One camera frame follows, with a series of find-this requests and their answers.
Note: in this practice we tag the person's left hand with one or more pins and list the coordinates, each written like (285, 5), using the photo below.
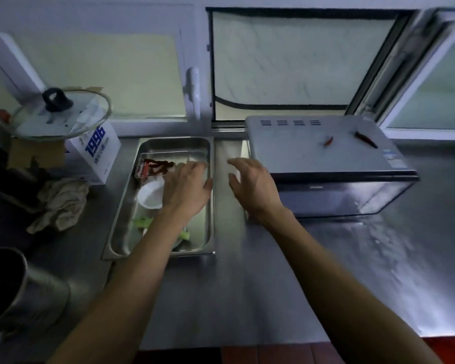
(184, 191)

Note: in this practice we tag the person's right hand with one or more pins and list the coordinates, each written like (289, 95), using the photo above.
(258, 193)

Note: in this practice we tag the person's left thumb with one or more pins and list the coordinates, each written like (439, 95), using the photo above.
(208, 185)

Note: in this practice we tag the person's right thumb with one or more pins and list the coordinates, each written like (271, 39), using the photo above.
(234, 183)

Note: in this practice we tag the person's right forearm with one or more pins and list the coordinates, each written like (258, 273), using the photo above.
(333, 291)

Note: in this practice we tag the person's left forearm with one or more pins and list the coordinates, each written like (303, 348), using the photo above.
(136, 284)

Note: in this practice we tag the clear plastic container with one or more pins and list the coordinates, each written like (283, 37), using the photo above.
(182, 156)

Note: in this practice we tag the green vegetable piece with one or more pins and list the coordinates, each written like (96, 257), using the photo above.
(185, 235)
(143, 222)

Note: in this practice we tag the dried red chilies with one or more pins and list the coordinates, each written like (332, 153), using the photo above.
(155, 166)

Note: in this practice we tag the small white dish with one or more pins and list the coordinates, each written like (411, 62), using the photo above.
(150, 195)

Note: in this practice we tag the silver microwave oven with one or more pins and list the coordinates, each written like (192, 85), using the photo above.
(299, 155)

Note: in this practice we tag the deep stainless steel tray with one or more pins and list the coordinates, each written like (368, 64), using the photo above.
(127, 231)

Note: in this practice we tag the small red chili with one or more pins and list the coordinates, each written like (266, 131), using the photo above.
(328, 141)

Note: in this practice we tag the white carton blue print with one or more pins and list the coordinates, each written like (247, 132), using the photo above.
(94, 155)

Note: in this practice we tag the long dark red chili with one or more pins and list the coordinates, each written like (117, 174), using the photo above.
(366, 139)

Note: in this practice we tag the window mesh screen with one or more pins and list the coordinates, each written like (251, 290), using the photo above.
(299, 60)

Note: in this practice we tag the crumpled beige rag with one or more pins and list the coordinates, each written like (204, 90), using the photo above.
(60, 204)

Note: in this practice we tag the closed frosted window pane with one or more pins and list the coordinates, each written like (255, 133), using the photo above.
(98, 75)

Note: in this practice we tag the glass pot lid black knob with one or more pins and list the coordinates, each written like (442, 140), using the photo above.
(53, 117)

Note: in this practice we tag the brown cardboard box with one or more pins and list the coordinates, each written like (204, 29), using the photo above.
(34, 153)

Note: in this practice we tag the metal pot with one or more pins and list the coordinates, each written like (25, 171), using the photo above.
(34, 295)

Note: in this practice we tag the open white window sash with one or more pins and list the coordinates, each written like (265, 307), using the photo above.
(428, 83)

